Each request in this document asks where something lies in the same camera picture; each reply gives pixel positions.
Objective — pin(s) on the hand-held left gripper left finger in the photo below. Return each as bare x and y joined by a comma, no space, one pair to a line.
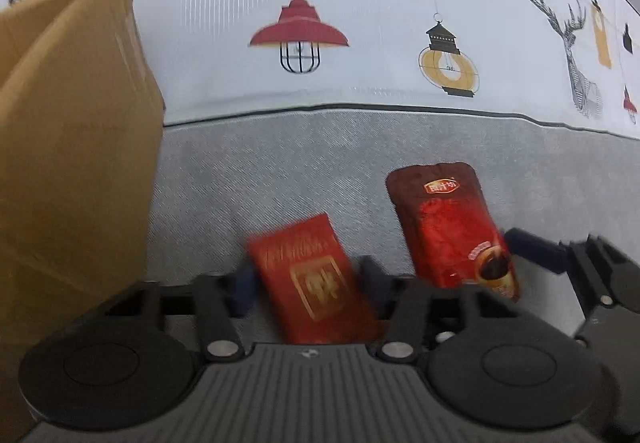
242,289

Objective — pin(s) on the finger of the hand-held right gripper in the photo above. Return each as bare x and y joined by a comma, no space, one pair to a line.
537,248

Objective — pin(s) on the brown cardboard box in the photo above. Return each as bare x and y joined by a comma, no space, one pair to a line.
70,163

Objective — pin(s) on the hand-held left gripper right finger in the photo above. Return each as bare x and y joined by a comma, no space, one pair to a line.
374,285

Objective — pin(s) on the dark red snack packet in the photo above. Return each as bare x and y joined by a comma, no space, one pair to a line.
445,223

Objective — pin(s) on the red gold-print snack packet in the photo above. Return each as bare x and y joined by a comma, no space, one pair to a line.
312,278

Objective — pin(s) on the grey printed bed sheet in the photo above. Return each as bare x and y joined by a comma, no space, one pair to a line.
350,73

